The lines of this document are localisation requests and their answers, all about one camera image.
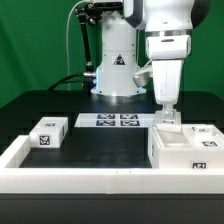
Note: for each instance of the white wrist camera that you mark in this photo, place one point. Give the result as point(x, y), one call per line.
point(143, 75)

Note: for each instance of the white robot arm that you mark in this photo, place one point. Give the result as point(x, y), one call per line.
point(144, 40)

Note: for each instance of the white U-shaped fence wall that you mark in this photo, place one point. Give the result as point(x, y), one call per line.
point(16, 179)

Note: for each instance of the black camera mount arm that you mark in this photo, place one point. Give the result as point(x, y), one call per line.
point(87, 36)

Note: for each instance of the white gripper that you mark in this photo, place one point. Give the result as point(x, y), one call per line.
point(167, 54)

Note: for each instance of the white cabinet door panel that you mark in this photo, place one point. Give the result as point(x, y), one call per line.
point(169, 122)

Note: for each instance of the white marker base plate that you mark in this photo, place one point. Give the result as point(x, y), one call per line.
point(114, 120)

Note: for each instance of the white cabinet body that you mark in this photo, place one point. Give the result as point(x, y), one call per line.
point(172, 150)

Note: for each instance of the white cabinet top block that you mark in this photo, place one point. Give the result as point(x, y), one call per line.
point(49, 132)

